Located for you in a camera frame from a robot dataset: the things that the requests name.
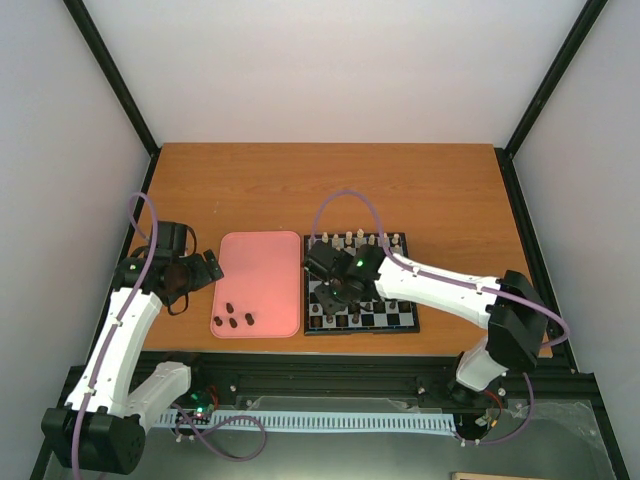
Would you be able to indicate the pink silicone tray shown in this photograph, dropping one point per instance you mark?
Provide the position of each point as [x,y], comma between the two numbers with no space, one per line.
[262,276]

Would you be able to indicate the black grey chess board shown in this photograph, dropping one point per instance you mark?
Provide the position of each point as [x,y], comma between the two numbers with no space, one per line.
[400,320]

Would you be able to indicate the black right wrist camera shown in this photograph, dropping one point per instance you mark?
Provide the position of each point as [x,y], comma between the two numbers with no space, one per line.
[322,260]

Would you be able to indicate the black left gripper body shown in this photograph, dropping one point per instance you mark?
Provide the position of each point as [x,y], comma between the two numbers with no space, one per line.
[191,279]

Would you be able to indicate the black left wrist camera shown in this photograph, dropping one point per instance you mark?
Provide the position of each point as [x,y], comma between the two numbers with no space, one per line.
[175,240]

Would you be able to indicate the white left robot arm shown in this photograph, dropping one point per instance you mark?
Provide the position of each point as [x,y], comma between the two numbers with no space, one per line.
[103,423]

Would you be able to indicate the green led circuit board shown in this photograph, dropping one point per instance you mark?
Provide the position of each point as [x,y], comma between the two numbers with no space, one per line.
[206,402]

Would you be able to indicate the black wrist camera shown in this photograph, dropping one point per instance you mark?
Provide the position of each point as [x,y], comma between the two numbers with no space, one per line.
[322,260]
[175,240]

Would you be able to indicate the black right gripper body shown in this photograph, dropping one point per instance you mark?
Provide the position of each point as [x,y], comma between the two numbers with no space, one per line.
[338,301]

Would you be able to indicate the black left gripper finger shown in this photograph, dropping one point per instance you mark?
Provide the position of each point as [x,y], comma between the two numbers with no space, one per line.
[210,258]
[215,272]

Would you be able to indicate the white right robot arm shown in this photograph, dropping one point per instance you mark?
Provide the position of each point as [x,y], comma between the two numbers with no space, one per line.
[507,308]

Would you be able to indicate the light blue cable duct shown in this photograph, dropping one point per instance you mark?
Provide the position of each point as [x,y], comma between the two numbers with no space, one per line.
[332,422]

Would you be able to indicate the black aluminium frame rail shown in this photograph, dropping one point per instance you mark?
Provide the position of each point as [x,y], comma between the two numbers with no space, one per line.
[235,376]

